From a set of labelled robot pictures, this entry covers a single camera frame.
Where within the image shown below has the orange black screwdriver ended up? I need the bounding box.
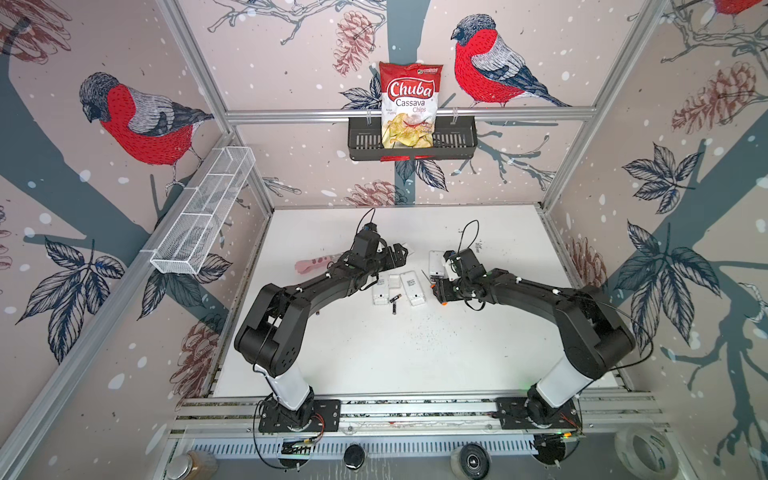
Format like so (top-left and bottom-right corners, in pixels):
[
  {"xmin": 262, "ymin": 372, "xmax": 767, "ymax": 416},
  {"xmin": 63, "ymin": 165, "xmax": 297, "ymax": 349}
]
[{"xmin": 422, "ymin": 271, "xmax": 450, "ymax": 306}]

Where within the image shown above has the white remote control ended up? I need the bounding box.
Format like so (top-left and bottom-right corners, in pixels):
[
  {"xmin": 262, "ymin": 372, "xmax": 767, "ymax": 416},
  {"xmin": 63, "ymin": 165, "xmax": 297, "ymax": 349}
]
[
  {"xmin": 400, "ymin": 271, "xmax": 426, "ymax": 307},
  {"xmin": 428, "ymin": 250, "xmax": 447, "ymax": 280},
  {"xmin": 372, "ymin": 277, "xmax": 390, "ymax": 306}
]

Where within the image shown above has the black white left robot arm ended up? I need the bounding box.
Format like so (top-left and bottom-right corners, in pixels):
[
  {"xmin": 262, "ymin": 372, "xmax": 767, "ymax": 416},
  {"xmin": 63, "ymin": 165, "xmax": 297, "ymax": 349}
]
[{"xmin": 233, "ymin": 223, "xmax": 408, "ymax": 428}]

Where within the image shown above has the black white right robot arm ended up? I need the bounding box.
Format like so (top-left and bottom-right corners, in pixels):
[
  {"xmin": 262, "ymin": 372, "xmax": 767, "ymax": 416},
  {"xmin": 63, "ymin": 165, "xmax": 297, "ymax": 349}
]
[{"xmin": 432, "ymin": 249, "xmax": 636, "ymax": 427}]

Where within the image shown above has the Chuba cassava chips bag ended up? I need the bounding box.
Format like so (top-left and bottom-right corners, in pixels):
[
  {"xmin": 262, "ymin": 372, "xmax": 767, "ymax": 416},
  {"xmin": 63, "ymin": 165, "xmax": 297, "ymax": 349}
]
[{"xmin": 379, "ymin": 62, "xmax": 442, "ymax": 149}]

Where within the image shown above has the clear tape roll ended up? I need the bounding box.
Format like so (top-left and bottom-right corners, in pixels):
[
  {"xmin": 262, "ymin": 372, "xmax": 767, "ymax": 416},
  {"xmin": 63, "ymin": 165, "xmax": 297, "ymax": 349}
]
[{"xmin": 614, "ymin": 425, "xmax": 680, "ymax": 480}]

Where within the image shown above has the metal lidded jar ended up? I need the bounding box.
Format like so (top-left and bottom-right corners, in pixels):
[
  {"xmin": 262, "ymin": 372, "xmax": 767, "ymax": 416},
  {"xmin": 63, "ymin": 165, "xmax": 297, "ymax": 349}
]
[{"xmin": 165, "ymin": 450, "xmax": 218, "ymax": 480}]

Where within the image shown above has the pink handled knife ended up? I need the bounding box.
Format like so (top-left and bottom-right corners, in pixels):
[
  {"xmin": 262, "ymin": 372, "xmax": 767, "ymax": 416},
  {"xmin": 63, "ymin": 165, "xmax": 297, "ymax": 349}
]
[{"xmin": 294, "ymin": 254, "xmax": 340, "ymax": 275}]

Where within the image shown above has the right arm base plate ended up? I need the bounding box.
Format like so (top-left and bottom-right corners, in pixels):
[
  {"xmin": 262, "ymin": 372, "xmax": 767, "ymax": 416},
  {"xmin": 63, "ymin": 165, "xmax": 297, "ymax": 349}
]
[{"xmin": 492, "ymin": 397, "xmax": 583, "ymax": 430}]

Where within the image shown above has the black wall basket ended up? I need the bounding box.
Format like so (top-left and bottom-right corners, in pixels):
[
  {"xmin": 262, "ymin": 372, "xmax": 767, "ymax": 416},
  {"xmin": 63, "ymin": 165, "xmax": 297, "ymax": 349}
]
[{"xmin": 347, "ymin": 116, "xmax": 478, "ymax": 162}]

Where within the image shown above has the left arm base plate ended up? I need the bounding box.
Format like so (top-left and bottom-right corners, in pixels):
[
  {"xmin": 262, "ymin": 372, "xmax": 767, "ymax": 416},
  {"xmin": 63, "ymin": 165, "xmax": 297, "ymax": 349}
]
[{"xmin": 256, "ymin": 397, "xmax": 341, "ymax": 434}]

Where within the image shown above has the white wire mesh basket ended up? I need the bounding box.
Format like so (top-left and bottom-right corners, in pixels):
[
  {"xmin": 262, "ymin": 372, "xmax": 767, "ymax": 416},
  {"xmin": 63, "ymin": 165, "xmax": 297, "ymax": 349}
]
[{"xmin": 150, "ymin": 146, "xmax": 255, "ymax": 275}]

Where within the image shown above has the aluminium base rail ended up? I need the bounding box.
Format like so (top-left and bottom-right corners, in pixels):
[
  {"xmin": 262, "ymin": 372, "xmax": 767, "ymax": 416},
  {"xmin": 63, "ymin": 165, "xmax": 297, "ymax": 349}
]
[{"xmin": 167, "ymin": 388, "xmax": 670, "ymax": 440}]

